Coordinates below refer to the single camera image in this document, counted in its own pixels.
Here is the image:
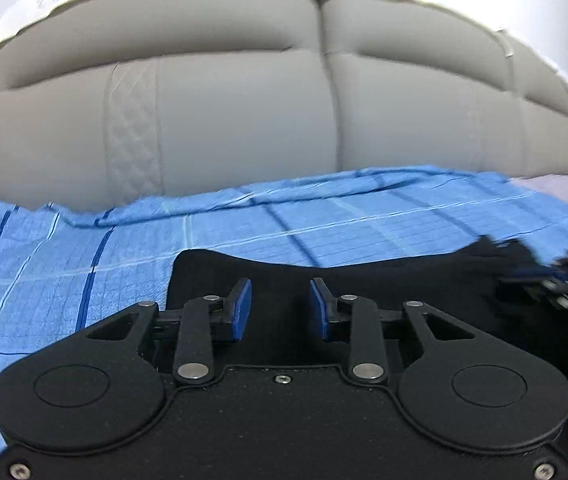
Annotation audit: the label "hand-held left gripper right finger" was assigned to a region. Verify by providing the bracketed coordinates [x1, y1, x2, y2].
[309, 276, 480, 387]

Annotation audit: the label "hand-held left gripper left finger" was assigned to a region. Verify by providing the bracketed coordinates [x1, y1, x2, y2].
[84, 277, 253, 387]

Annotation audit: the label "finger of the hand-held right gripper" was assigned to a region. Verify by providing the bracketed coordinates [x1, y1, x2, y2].
[484, 237, 568, 303]

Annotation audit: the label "black pants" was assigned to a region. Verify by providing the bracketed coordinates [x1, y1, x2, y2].
[166, 235, 568, 411]

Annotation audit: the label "grey pink cloth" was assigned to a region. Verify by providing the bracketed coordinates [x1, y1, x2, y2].
[508, 174, 568, 228]

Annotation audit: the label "blue patterned blanket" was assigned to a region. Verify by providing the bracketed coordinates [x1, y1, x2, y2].
[0, 100, 568, 471]

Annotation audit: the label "beige leather sofa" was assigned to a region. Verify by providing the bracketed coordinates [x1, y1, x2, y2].
[0, 0, 568, 213]

